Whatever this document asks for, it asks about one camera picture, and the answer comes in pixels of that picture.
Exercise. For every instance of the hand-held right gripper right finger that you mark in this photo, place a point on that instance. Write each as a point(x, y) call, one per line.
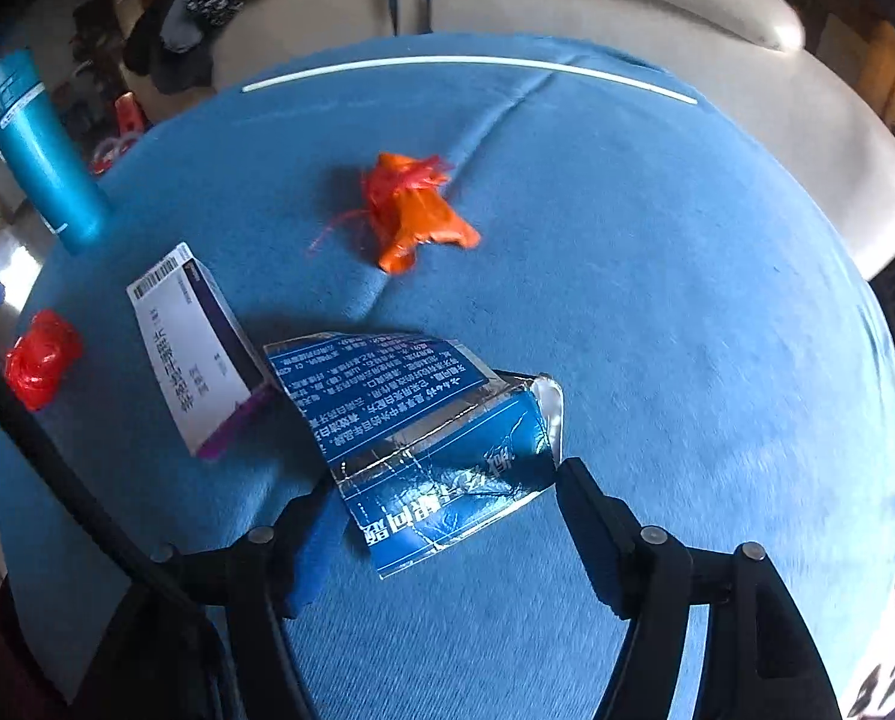
point(608, 562)

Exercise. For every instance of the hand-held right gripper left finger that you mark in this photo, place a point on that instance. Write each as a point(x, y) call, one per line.
point(308, 562)

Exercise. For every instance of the blue foil carton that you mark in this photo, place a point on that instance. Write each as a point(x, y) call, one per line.
point(432, 465)

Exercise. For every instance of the white medicine box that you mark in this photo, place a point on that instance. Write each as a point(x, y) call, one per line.
point(192, 345)

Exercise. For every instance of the orange-red plastic bag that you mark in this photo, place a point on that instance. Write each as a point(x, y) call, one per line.
point(410, 217)

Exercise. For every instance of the red crumpled plastic wrapper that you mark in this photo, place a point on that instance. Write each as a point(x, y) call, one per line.
point(42, 356)

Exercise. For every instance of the teal water bottle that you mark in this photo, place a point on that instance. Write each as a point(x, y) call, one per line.
point(42, 157)

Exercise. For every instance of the orange grey toy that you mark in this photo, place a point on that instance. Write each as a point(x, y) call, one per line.
point(128, 120)

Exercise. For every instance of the blue tablecloth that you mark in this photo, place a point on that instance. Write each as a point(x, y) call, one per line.
point(642, 315)

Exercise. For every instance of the dark clothing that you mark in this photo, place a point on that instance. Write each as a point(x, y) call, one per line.
point(177, 52)

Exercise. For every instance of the thin white rod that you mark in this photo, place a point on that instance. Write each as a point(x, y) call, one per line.
point(492, 61)

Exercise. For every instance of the cream leather sofa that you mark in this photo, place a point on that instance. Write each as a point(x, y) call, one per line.
point(642, 0)

